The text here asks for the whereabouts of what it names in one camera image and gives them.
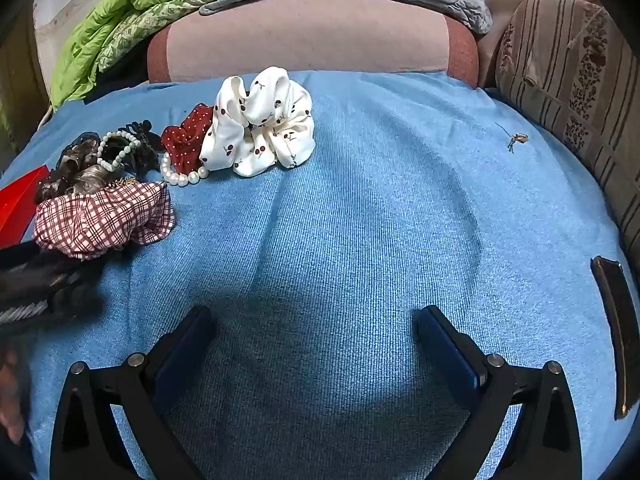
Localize red jewelry box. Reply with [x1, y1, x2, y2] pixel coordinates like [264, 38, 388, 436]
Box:
[0, 166, 49, 248]

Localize white cherry print scrunchie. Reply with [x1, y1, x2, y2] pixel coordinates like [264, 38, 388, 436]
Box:
[200, 66, 316, 178]

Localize small gold earring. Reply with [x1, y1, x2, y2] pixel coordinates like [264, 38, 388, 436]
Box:
[497, 124, 529, 154]

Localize small white pearl bracelet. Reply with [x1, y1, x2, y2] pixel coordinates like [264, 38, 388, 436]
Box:
[95, 130, 143, 174]

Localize striped floral cushion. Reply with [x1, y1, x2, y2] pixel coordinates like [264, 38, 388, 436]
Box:
[496, 0, 639, 260]

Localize red polka dot scrunchie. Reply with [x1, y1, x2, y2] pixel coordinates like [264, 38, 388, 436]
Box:
[160, 103, 213, 174]

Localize black claw hair clip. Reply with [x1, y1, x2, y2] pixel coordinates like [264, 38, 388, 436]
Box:
[122, 119, 164, 180]

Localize red white plaid scrunchie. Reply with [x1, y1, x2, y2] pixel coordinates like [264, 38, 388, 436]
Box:
[34, 179, 176, 260]

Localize blue towel cloth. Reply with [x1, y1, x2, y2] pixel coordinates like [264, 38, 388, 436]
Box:
[28, 72, 632, 479]

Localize large white pearl bracelet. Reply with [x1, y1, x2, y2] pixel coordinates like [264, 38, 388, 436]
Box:
[159, 150, 211, 188]

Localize person left hand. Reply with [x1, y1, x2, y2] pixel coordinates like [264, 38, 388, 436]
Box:
[0, 347, 25, 444]

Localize green quilted blanket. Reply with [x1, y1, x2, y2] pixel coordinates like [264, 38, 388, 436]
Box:
[50, 0, 217, 108]

